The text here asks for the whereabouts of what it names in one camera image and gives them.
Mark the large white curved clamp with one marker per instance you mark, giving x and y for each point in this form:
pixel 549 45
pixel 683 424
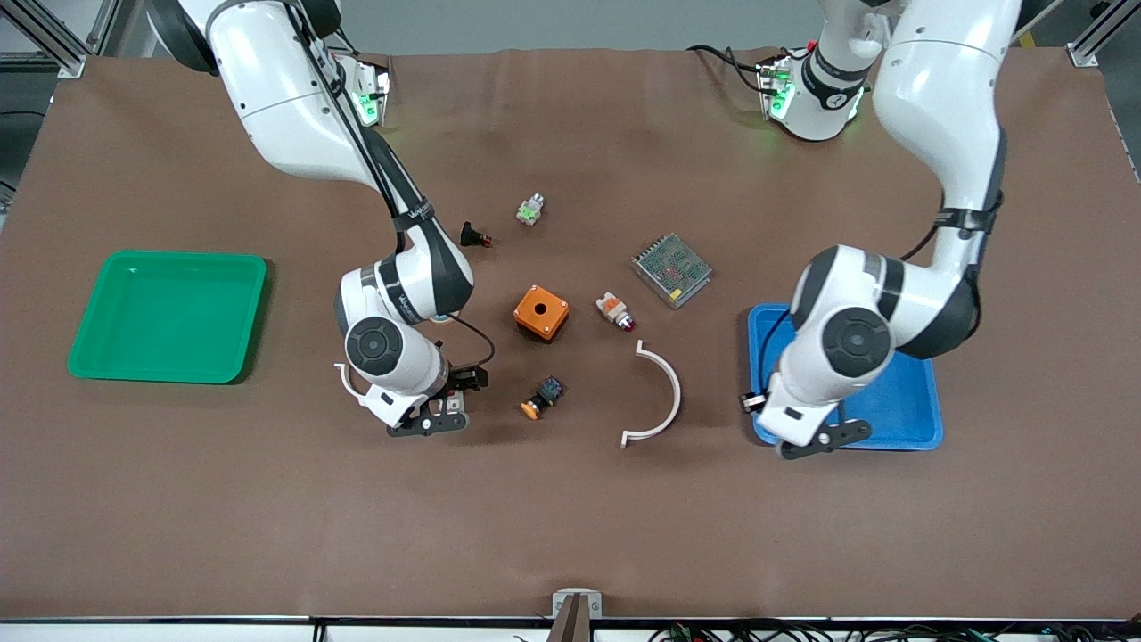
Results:
pixel 675 392

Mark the green plastic tray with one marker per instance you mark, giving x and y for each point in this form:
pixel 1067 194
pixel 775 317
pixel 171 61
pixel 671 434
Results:
pixel 169 316

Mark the orange button box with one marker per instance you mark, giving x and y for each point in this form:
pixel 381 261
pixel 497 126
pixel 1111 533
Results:
pixel 541 312

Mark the orange push button blue body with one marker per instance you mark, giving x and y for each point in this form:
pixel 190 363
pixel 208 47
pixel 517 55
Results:
pixel 544 394

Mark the black red switch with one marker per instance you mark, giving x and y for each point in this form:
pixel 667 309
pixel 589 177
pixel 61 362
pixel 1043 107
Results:
pixel 472 236

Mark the metal mesh power supply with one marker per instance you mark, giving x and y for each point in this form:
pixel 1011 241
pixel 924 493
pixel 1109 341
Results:
pixel 672 269

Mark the grey camera bracket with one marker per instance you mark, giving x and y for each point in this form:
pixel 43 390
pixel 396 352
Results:
pixel 577 615

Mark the aluminium frame profile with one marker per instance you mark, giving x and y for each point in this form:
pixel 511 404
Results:
pixel 53 40
pixel 1089 49

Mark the brown table mat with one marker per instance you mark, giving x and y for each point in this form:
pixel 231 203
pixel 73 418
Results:
pixel 570 517

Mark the small white curved clamp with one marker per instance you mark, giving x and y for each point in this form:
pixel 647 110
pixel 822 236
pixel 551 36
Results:
pixel 343 379

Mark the red push button switch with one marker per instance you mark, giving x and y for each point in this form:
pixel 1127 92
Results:
pixel 613 309

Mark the green white push button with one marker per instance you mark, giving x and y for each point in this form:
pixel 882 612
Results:
pixel 530 209

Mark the white red circuit breaker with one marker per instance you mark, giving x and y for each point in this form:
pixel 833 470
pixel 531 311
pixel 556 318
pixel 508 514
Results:
pixel 456 401

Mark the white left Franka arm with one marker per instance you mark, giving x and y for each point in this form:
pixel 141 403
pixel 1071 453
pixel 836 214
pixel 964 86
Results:
pixel 945 89

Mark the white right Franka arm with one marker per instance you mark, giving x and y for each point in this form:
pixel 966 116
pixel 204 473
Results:
pixel 285 89

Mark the blue plastic tray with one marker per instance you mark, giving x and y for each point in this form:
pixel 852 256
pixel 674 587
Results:
pixel 900 401

